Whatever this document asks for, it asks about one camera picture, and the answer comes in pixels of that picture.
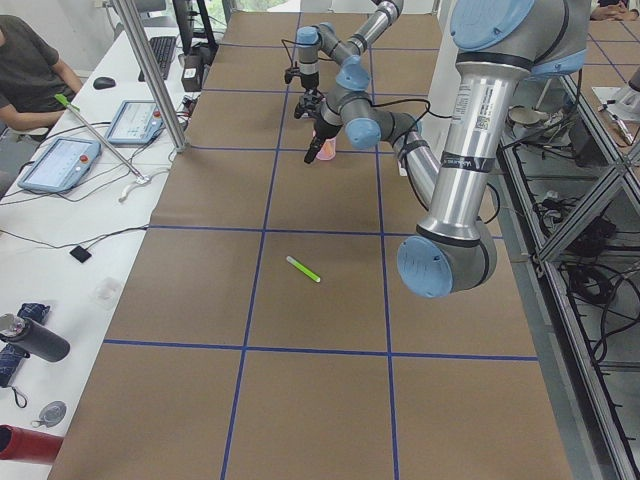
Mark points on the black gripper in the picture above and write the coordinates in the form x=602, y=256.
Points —
x=324, y=130
x=310, y=80

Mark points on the green highlighter pen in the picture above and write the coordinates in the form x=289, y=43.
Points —
x=303, y=269

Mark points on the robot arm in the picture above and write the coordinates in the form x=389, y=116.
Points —
x=499, y=43
x=311, y=40

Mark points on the pink mesh pen holder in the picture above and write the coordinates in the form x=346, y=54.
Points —
x=328, y=150

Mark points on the black computer monitor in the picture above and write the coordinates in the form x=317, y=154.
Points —
x=187, y=13

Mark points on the black keyboard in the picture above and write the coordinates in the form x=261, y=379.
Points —
x=163, y=48

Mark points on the far teach pendant tablet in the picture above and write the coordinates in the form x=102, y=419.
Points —
x=135, y=123

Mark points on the teach pendant tablet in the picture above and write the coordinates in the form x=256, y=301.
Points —
x=61, y=166
x=135, y=123

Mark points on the black computer mouse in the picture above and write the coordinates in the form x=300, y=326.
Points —
x=103, y=82

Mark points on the near teach pendant tablet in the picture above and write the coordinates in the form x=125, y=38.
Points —
x=61, y=166

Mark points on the metal rod with green tip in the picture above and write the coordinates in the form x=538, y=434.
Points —
x=141, y=179

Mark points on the seated person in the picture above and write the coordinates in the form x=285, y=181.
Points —
x=32, y=75

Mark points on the black water bottle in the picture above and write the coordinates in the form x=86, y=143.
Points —
x=34, y=338

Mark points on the blue folded umbrella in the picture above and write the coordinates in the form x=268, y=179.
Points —
x=11, y=355

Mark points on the round grey tag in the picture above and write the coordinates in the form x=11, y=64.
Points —
x=50, y=415

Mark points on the red bottle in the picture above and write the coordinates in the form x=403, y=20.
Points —
x=29, y=446

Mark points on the aluminium frame post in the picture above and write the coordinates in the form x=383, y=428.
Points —
x=127, y=12

